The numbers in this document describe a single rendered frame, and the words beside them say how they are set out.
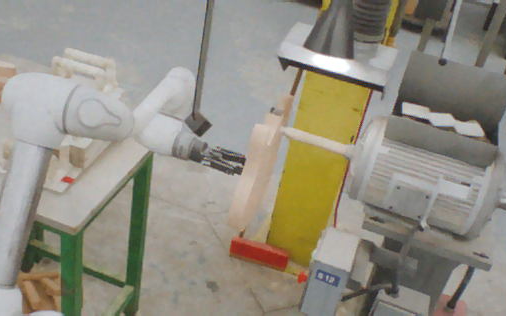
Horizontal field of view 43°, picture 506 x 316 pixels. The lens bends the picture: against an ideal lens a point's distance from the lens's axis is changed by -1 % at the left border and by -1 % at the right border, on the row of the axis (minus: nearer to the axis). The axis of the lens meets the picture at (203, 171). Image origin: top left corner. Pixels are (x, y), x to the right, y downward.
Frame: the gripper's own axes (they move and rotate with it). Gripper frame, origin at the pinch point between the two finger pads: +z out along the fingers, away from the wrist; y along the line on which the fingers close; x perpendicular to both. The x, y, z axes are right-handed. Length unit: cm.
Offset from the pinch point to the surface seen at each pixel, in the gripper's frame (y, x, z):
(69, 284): 34, -44, -42
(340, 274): 40, -1, 37
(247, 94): -258, -64, -66
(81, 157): 14, -9, -53
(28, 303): -2, -94, -78
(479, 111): 5, 41, 58
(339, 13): 25, 59, 16
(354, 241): 28.3, 3.0, 37.9
